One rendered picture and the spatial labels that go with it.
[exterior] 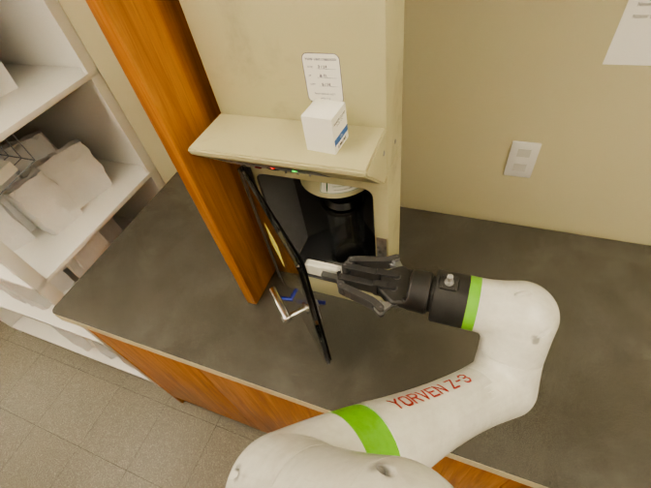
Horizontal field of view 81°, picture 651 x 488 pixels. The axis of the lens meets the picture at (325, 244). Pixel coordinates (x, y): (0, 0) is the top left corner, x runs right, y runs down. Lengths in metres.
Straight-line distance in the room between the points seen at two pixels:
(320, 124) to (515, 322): 0.42
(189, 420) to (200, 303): 1.03
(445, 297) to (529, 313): 0.12
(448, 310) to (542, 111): 0.63
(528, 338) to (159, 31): 0.75
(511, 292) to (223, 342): 0.75
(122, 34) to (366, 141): 0.39
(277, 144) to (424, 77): 0.54
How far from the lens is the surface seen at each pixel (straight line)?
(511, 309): 0.65
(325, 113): 0.58
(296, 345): 1.05
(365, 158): 0.58
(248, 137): 0.68
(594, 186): 1.26
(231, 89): 0.74
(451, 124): 1.14
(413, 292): 0.66
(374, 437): 0.48
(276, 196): 0.93
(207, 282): 1.25
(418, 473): 0.32
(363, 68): 0.61
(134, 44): 0.71
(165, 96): 0.75
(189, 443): 2.11
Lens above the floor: 1.86
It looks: 49 degrees down
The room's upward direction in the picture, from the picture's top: 11 degrees counter-clockwise
